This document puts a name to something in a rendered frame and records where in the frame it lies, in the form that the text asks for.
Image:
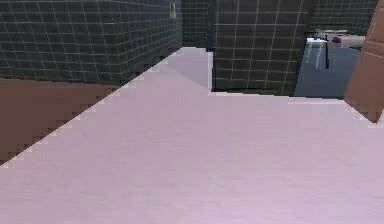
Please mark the brown wooden cabinet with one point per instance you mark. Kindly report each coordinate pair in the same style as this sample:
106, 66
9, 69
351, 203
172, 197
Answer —
36, 110

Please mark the purple small object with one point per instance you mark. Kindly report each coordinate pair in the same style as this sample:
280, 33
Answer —
336, 39

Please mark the beige wall switch plate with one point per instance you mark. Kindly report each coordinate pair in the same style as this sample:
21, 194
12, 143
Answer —
172, 10

